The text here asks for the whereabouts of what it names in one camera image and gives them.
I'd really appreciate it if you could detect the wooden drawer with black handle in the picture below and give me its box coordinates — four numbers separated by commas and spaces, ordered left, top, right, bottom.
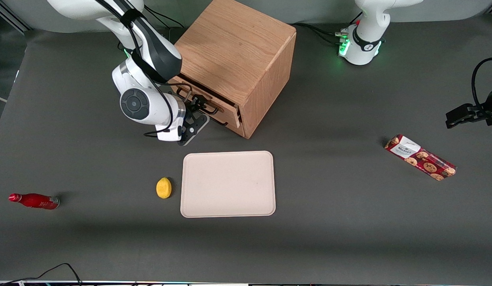
168, 75, 245, 129
204, 114, 247, 139

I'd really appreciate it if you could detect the wooden drawer cabinet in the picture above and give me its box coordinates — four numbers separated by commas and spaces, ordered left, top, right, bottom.
166, 0, 297, 139

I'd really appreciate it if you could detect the red cookie box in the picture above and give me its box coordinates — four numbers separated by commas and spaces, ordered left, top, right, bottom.
384, 134, 457, 182

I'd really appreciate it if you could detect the yellow lemon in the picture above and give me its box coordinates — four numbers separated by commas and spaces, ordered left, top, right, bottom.
156, 177, 172, 199

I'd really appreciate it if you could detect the beige rectangular tray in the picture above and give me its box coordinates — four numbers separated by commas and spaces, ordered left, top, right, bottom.
180, 151, 276, 218

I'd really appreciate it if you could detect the red soda bottle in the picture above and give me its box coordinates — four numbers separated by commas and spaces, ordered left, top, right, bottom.
8, 193, 60, 210

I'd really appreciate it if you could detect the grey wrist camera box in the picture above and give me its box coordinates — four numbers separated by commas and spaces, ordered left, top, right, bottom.
178, 113, 210, 146

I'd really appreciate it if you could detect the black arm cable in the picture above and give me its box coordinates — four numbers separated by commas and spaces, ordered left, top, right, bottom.
94, 0, 191, 138

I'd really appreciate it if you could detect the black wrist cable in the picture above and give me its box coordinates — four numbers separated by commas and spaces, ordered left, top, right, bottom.
471, 57, 492, 108

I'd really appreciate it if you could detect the black base cable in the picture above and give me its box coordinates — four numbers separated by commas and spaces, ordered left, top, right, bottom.
295, 22, 349, 45

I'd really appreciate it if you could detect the black looped cable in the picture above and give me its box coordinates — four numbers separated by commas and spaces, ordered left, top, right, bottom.
0, 263, 83, 286

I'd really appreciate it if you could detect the aluminium frame rail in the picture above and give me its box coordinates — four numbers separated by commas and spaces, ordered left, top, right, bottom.
0, 6, 32, 35

